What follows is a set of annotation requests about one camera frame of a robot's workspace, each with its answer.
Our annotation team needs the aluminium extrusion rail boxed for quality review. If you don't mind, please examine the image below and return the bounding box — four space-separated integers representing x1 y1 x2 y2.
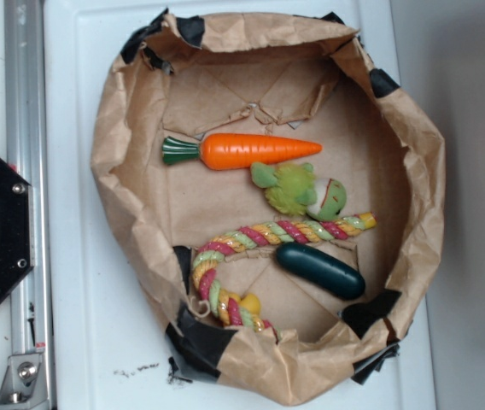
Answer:
4 1 57 409

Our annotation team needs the brown paper bag bin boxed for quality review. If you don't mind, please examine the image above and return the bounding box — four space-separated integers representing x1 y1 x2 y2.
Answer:
91 13 446 406

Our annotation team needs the multicolour twisted rope toy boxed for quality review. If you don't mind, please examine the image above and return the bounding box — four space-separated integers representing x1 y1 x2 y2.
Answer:
191 213 377 342

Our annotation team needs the orange plastic carrot toy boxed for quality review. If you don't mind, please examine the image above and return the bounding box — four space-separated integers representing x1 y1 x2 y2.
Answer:
161 133 323 171

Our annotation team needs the dark green plastic cucumber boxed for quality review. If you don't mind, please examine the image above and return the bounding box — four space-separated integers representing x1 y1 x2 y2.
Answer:
276 243 365 300

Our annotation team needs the green plush animal toy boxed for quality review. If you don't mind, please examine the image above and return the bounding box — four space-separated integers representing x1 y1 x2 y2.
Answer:
250 162 347 221

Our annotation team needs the metal corner bracket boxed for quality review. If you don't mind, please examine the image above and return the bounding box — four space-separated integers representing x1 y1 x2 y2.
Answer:
0 353 51 410

